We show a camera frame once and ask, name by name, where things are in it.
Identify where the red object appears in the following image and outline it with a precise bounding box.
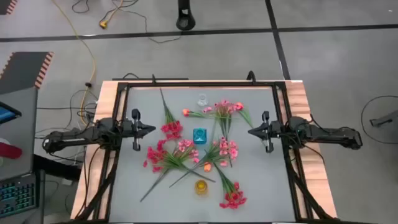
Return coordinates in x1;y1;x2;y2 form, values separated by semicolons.
0;142;24;161

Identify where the gray stand foot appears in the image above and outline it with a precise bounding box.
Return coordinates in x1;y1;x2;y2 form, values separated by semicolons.
369;109;398;128

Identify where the pink artificial flower bunch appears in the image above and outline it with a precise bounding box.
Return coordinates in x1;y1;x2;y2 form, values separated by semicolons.
169;136;239;188
139;139;201;203
201;99;239;141

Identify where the orange artificial tulip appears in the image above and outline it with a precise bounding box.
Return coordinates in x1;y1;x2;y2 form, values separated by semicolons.
182;108;215;119
203;119;218;174
233;101;254;129

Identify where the black cable loop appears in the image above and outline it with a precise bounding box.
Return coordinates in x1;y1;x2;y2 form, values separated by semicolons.
360;95;398;145

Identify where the gray desk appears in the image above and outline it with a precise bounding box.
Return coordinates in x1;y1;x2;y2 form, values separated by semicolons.
0;86;39;183

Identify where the yellow cable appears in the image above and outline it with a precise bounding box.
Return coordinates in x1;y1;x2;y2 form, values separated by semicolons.
51;0;96;126

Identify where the blue glass vase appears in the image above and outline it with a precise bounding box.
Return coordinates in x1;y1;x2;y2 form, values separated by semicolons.
192;128;208;146

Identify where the black metal table frame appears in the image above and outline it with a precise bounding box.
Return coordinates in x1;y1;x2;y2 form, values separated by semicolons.
70;79;338;224

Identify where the black stand base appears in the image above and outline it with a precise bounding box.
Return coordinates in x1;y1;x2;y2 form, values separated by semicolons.
175;0;197;31

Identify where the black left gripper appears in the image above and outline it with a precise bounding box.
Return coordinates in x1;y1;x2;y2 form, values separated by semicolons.
122;108;157;152

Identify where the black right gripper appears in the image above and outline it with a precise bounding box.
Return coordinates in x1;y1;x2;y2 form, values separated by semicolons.
248;110;282;154

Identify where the yellow ribbed glass vase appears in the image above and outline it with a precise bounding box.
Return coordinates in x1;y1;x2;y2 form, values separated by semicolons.
194;179;209;196

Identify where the backlit black keyboard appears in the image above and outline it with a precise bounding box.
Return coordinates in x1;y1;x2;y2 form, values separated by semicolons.
0;173;40;218

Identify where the red artificial flower bunch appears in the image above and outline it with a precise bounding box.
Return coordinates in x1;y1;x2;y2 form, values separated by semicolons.
142;139;216;184
159;88;184;141
213;162;248;210

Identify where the blue lit screen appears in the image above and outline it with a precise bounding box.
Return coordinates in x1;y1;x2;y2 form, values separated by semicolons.
0;101;22;126

